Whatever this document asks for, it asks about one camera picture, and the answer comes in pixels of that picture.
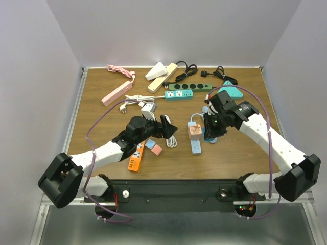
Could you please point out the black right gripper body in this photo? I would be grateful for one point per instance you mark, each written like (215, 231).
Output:
(215, 124)

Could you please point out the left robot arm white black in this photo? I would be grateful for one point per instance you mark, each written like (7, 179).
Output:
(69, 177)

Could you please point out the pink cube adapter with deer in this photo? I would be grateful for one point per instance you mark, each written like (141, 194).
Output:
(195, 131)

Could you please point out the pink power strip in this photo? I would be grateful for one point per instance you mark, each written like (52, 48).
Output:
(115, 94)

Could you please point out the teal power strip with USB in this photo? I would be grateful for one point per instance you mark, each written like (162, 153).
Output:
(177, 95)

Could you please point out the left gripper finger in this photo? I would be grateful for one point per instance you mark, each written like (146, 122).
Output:
(164, 121)
(169, 131)

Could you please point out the teal triangular power socket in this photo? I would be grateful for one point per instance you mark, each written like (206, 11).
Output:
(233, 92)

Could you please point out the white triangular power socket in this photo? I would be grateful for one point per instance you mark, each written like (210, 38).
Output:
(157, 70)

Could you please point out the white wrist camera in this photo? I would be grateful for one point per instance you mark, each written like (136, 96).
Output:
(148, 111)
(211, 110)

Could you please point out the orange power strip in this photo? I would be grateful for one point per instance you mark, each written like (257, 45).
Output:
(136, 158)

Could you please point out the aluminium rail frame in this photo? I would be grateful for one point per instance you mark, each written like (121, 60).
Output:
(271, 221)

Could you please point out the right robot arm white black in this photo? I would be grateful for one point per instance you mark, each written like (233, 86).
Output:
(298, 171)

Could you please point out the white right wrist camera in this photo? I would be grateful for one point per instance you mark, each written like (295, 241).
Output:
(211, 110)

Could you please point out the light blue power strip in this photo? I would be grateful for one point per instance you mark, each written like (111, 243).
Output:
(195, 144)

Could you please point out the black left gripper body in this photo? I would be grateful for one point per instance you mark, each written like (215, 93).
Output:
(151, 129)

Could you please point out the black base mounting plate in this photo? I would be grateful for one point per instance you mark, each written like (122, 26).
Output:
(158, 196)

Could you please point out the cream power strip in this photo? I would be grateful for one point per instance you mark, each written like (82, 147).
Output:
(158, 82)

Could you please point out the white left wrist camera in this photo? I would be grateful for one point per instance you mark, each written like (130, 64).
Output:
(148, 111)

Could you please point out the light blue cube adapter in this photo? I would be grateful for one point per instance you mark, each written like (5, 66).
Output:
(150, 144)

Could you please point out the dark green power strip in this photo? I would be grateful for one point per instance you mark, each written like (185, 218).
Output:
(195, 87)

